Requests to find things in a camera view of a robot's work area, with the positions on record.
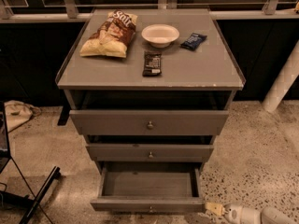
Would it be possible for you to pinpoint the grey bottom drawer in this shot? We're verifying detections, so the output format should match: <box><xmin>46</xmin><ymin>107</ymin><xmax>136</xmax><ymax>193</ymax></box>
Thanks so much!
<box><xmin>91</xmin><ymin>162</ymin><xmax>205</xmax><ymax>213</ymax></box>

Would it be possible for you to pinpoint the grey drawer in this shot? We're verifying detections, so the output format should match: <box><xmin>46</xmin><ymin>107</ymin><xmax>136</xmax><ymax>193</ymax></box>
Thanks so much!
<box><xmin>70</xmin><ymin>110</ymin><xmax>228</xmax><ymax>136</ymax></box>
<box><xmin>86</xmin><ymin>144</ymin><xmax>214</xmax><ymax>162</ymax></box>
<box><xmin>91</xmin><ymin>162</ymin><xmax>205</xmax><ymax>213</ymax></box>

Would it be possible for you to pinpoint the white bowl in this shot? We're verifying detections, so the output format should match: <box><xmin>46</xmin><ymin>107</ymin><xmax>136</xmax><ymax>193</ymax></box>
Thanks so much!
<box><xmin>141</xmin><ymin>24</ymin><xmax>179</xmax><ymax>48</ymax></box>

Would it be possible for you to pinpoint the grey top drawer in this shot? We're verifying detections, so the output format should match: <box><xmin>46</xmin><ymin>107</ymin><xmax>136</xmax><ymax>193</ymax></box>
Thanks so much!
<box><xmin>70</xmin><ymin>110</ymin><xmax>228</xmax><ymax>136</ymax></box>

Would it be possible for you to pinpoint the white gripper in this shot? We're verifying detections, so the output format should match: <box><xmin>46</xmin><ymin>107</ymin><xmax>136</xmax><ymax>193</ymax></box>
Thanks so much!
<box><xmin>205</xmin><ymin>202</ymin><xmax>261</xmax><ymax>224</ymax></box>

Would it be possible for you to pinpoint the grey middle drawer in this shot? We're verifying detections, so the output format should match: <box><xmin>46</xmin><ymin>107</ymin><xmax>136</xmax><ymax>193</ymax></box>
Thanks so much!
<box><xmin>86</xmin><ymin>144</ymin><xmax>214</xmax><ymax>162</ymax></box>

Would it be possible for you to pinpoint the grey drawer cabinet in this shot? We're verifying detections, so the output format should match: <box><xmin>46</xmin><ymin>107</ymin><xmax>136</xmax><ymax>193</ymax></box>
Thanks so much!
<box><xmin>55</xmin><ymin>8</ymin><xmax>247</xmax><ymax>173</ymax></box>

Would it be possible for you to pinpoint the metal window railing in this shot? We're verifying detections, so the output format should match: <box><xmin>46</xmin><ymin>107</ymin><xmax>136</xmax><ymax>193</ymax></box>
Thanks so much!
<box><xmin>0</xmin><ymin>0</ymin><xmax>299</xmax><ymax>23</ymax></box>

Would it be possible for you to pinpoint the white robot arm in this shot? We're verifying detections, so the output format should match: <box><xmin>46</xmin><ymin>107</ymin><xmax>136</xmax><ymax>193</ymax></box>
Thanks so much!
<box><xmin>205</xmin><ymin>41</ymin><xmax>299</xmax><ymax>224</ymax></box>

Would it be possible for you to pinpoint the yellow brown chip bag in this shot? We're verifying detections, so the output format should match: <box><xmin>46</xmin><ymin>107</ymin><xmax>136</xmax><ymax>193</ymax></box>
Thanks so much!
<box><xmin>79</xmin><ymin>9</ymin><xmax>137</xmax><ymax>58</ymax></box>

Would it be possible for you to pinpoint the beige cloth bag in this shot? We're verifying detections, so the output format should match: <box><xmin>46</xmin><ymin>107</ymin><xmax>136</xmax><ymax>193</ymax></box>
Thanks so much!
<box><xmin>5</xmin><ymin>100</ymin><xmax>41</xmax><ymax>132</ymax></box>

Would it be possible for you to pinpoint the dark chocolate bar wrapper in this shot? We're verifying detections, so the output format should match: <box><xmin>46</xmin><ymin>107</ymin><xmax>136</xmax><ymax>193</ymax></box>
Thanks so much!
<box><xmin>142</xmin><ymin>51</ymin><xmax>162</xmax><ymax>77</ymax></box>

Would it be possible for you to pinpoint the black metal stand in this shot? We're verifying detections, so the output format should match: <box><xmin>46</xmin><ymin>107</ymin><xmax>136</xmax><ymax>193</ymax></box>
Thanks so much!
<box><xmin>0</xmin><ymin>102</ymin><xmax>61</xmax><ymax>224</ymax></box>

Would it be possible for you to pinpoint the blue snack packet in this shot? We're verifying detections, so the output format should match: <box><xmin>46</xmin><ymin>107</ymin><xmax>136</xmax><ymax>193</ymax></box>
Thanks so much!
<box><xmin>180</xmin><ymin>33</ymin><xmax>206</xmax><ymax>51</ymax></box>

